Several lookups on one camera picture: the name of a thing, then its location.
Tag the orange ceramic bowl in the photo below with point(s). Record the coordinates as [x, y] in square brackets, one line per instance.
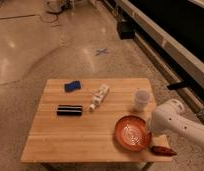
[131, 133]

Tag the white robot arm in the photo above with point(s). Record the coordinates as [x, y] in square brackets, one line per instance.
[168, 116]

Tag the white tube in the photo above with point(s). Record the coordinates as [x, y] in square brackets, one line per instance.
[99, 96]

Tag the blue sponge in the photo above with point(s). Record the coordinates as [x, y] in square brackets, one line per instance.
[74, 85]

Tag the translucent plastic cup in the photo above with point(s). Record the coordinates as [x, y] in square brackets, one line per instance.
[141, 99]

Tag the wooden table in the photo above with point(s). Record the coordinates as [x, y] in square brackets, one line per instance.
[87, 138]

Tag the black rectangular case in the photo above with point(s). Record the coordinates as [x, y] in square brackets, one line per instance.
[69, 110]

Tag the black box on floor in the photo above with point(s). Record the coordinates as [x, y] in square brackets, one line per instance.
[125, 31]

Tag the red chili pepper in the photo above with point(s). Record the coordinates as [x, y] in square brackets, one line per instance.
[162, 151]

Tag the white device on floor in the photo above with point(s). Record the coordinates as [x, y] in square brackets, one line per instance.
[56, 6]

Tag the long grey wall bench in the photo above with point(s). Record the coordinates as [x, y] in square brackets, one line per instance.
[174, 31]

